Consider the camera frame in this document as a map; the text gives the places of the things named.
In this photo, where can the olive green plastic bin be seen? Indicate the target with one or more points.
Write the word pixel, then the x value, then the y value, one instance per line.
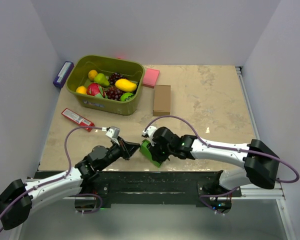
pixel 132 71

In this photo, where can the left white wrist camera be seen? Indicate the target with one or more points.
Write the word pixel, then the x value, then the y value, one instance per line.
pixel 113 133

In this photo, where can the pink box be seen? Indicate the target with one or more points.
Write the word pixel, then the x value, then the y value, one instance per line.
pixel 150 77

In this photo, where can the green paper box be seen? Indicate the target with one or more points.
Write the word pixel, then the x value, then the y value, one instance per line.
pixel 145 151

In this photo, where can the aluminium frame rail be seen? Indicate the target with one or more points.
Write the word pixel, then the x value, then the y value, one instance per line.
pixel 256 193

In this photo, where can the purple blue box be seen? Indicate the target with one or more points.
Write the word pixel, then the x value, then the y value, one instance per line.
pixel 63 74

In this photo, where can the red rectangular box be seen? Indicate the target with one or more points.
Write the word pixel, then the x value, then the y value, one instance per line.
pixel 77 119

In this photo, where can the brown cardboard box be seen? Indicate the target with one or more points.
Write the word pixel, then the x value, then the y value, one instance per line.
pixel 162 100

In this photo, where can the dark red grapes front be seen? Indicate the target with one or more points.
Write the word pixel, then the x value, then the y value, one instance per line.
pixel 113 93

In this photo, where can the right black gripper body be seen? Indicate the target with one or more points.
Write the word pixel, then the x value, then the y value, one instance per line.
pixel 161 152

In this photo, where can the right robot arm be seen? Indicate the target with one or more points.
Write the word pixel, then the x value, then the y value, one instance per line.
pixel 256 163

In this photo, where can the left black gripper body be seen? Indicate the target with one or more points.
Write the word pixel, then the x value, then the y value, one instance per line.
pixel 114 153

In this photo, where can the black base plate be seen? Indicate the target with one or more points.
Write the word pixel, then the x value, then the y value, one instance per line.
pixel 154 188

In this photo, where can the yellow lemon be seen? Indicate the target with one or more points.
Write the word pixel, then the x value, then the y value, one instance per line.
pixel 81 90

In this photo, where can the dark purple grapes back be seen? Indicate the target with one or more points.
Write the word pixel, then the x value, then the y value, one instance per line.
pixel 113 78

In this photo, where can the green pear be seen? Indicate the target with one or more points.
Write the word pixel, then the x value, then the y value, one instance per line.
pixel 102 80

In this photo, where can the green round fruit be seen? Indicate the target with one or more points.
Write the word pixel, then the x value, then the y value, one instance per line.
pixel 126 96

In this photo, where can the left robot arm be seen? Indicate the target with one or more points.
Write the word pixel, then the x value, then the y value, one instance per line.
pixel 19 199

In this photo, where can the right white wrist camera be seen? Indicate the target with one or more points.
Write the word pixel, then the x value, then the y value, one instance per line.
pixel 148 134

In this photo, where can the yellow mango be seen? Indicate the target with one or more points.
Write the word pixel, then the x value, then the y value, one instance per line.
pixel 125 85

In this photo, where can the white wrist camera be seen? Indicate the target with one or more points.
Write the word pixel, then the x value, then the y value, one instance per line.
pixel 148 134
pixel 113 133

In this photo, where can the small orange fruit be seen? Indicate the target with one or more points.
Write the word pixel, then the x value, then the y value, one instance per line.
pixel 92 74

